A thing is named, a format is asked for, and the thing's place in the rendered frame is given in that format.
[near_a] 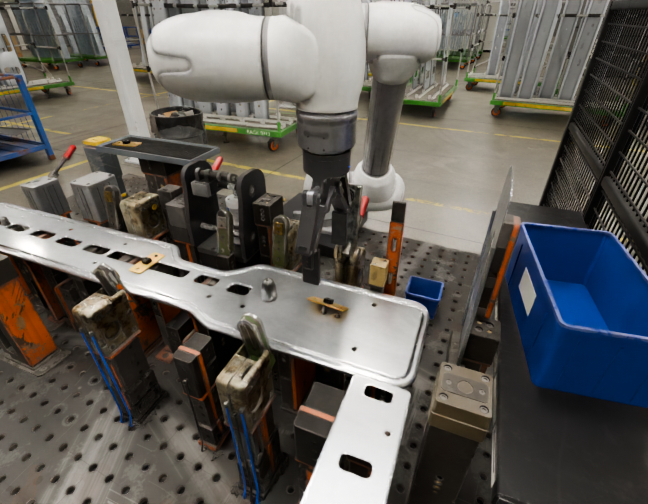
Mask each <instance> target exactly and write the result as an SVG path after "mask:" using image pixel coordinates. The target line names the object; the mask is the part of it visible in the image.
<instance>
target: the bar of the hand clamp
mask: <svg viewBox="0 0 648 504"><path fill-rule="evenodd" d="M349 189H350V195H351V202H352V203H351V205H350V206H348V207H352V212H351V213H348V221H347V242H349V243H351V251H350V263H353V255H354V251H355V249H356V248H357V239H358V230H359V220H360V211H361V201H362V192H363V185H361V184H354V183H349ZM344 248H345V246H342V245H339V250H338V260H341V259H342V258H343V257H344V254H343V253H342V251H343V249H344Z"/></svg>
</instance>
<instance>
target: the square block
mask: <svg viewBox="0 0 648 504"><path fill-rule="evenodd" d="M492 407H493V378H492V376H490V375H488V374H484V373H481V372H477V371H474V370H470V369H467V368H464V367H460V366H457V365H453V364H450V363H446V362H442V363H441V365H440V368H439V372H437V376H436V381H435V384H434V389H433V394H432V400H431V405H430V411H429V416H428V420H427V424H426V428H425V432H424V435H423V439H422V443H421V447H420V451H419V455H418V458H417V462H416V466H415V470H414V473H412V474H411V477H410V482H409V487H408V492H407V497H406V502H405V504H454V503H455V500H456V498H457V496H458V494H459V491H460V489H461V486H462V484H463V482H464V479H465V477H466V474H467V472H468V470H469V467H470V465H471V462H472V460H473V458H474V455H475V453H476V450H477V448H478V446H479V443H482V442H484V439H485V436H486V434H487V432H488V431H489V425H490V422H491V419H492Z"/></svg>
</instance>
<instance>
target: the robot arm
mask: <svg viewBox="0 0 648 504"><path fill-rule="evenodd" d="M441 32H442V24H441V19H440V17H439V16H438V15H437V14H435V13H434V11H432V10H431V9H429V8H427V7H424V6H422V5H419V4H414V3H408V2H395V1H380V2H374V3H361V0H288V3H287V15H279V16H267V17H265V16H253V15H248V14H246V13H243V12H238V11H227V10H210V11H200V12H196V13H188V14H179V15H176V16H173V17H170V18H168V19H166V20H163V21H162V22H160V23H159V24H157V25H156V26H154V27H153V29H152V32H151V34H150V35H149V37H148V41H147V54H148V60H149V64H150V67H151V70H152V73H153V75H154V77H155V79H156V80H157V81H158V82H159V83H160V84H161V85H162V86H163V87H164V88H165V90H167V91H168V92H170V93H172V94H174V95H177V96H179V97H182V98H185V99H189V100H193V101H198V102H210V103H250V102H255V101H262V100H279V101H285V102H290V103H296V117H297V142H298V145H299V146H300V147H301V148H302V154H303V170H304V172H305V173H306V177H305V181H304V188H303V192H302V209H301V211H294V212H293V217H294V218H296V219H299V220H300V221H299V227H298V234H297V240H296V246H295V253H296V254H301V255H302V276H303V282H305V283H309V284H313V285H317V286H319V284H320V249H318V248H317V246H318V242H319V239H320V235H321V233H323V234H329V235H331V243H332V244H337V245H342V246H346V244H347V221H348V213H351V212H352V207H348V206H350V205H351V203H352V202H351V195H350V189H349V183H354V184H361V185H363V192H362V196H367V197H368V198H369V203H368V206H367V209H366V211H371V212H374V211H386V210H389V209H392V204H393V200H394V201H400V202H402V200H403V196H404V190H405V186H404V182H403V180H402V178H401V177H400V176H399V175H398V174H397V173H395V170H394V168H393V166H392V165H391V164H390V162H391V157H392V152H393V147H394V142H395V137H396V132H397V128H398V123H399V120H400V115H401V110H402V105H403V100H404V95H405V91H406V86H407V81H408V80H409V79H410V78H411V77H412V76H413V74H414V73H415V71H416V69H417V68H418V66H419V65H420V64H422V63H426V62H428V61H429V60H431V59H432V58H433V57H434V56H435V54H436V53H437V52H438V50H439V47H440V42H441ZM366 61H367V62H368V63H369V69H370V72H371V74H372V76H373V78H372V87H371V95H370V104H369V112H368V121H367V129H366V138H365V146H364V155H363V161H361V162H360V163H359V164H358V165H357V167H356V169H355V171H354V172H349V171H350V162H351V148H352V147H353V146H354V145H355V143H356V130H357V116H358V111H357V109H358V101H359V96H360V93H361V90H362V87H363V82H364V75H365V63H366ZM345 198H346V199H345Z"/></svg>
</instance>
